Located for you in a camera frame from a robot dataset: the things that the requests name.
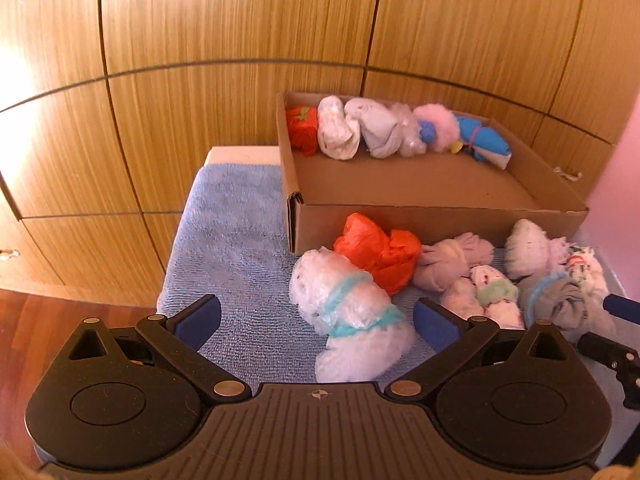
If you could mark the orange crinkled bundle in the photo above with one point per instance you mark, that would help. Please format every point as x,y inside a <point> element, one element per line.
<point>380,255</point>

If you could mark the grey roll with blue band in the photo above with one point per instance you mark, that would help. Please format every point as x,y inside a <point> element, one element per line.
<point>560,300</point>

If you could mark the white patterned bundle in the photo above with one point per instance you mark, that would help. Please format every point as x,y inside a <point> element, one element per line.
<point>587,272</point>

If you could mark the white fluffy bundle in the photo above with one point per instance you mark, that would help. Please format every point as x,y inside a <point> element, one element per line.
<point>525,247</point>

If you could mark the white ribbed bundle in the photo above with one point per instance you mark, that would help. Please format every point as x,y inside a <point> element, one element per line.
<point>337,130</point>

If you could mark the translucent pastel bundle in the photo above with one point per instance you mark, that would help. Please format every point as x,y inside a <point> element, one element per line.
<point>411,135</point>

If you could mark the wooden wardrobe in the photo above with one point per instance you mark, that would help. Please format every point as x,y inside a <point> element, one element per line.
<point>200,35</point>

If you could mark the purple-print bundle with green band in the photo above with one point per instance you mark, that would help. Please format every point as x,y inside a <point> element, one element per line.
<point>487,292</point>

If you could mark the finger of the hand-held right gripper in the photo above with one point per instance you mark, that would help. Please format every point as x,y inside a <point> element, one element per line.
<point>622,308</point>
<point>607,352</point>

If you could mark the grey bundle with thin band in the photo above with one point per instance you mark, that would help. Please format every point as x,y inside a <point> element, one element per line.
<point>450,260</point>

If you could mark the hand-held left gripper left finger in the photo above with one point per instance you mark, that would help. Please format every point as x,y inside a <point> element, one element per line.
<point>200,317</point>

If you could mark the red bundle with green tie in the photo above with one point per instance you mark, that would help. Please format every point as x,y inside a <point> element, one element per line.
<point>302,130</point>

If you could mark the brown cardboard box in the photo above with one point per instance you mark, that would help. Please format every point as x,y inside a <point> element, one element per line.
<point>425,185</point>

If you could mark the white bundle with teal bands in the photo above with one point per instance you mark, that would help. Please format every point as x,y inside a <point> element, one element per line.
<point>340,305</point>

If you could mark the grey-blue knit bundle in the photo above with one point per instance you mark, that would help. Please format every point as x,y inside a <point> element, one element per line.
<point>375,130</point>

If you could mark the blue terry towel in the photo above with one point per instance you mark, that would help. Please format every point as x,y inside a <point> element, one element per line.
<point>235,240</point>

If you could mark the white small table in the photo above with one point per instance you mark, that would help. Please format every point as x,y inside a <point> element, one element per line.
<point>240,155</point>

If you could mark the pink fluffy bundle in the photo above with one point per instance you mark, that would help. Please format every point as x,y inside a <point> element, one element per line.
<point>442,127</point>

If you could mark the bright blue bundle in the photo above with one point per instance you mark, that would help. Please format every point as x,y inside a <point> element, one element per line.
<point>485,142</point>

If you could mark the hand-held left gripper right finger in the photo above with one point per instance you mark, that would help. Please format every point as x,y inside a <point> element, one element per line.
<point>435,327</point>

